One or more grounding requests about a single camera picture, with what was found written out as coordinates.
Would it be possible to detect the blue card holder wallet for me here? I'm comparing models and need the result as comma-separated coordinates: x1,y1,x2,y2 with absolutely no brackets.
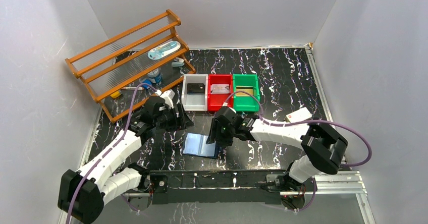
182,133,219,158

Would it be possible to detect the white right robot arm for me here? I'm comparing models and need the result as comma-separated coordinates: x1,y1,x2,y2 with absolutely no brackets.
206,106,348,192

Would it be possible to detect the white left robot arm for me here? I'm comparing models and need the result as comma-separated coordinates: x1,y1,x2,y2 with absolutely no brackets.
58,94,194,223

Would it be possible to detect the white VIP card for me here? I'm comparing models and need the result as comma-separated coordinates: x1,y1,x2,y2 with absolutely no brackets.
210,84,231,94

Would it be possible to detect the gold credit card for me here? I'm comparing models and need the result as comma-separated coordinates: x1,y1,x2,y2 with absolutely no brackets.
236,86,254,97

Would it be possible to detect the white plastic bin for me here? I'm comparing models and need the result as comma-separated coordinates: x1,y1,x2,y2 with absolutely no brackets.
181,74,208,111

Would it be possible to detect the red plastic bin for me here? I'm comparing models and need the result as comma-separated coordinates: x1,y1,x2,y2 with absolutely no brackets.
207,74,233,112

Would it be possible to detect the green plastic bin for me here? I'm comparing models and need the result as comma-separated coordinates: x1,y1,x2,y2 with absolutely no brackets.
233,74,260,112

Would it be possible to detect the white marker pen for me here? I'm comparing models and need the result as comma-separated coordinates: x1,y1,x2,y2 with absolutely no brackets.
121,87,145,90

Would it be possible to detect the small blue box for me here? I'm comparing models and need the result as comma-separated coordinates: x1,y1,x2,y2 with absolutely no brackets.
142,79,152,90

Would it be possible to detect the yellow small block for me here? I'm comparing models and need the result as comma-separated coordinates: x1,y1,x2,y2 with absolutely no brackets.
110,90,122,99

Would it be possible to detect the orange wooden shelf rack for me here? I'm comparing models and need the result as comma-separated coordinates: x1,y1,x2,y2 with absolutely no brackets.
65,9,196,123

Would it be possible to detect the pale green tape dispenser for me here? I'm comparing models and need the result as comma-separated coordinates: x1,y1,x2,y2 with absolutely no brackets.
171,57,185,68

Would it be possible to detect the white box with red logo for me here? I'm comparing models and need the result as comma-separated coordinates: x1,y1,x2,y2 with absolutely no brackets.
285,107,312,123

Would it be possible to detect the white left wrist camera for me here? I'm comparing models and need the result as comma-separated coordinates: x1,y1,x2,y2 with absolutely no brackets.
160,89,175,108

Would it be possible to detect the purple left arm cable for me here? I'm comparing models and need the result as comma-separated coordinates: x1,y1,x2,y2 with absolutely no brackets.
65,83,158,224

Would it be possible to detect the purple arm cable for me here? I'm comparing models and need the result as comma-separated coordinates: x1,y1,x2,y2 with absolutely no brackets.
223,90,372,167
65,83,158,224

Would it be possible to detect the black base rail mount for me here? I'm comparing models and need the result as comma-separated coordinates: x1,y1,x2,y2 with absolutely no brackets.
119,171,318,213

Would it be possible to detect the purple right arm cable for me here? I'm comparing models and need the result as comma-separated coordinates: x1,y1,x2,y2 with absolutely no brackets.
223,90,372,167

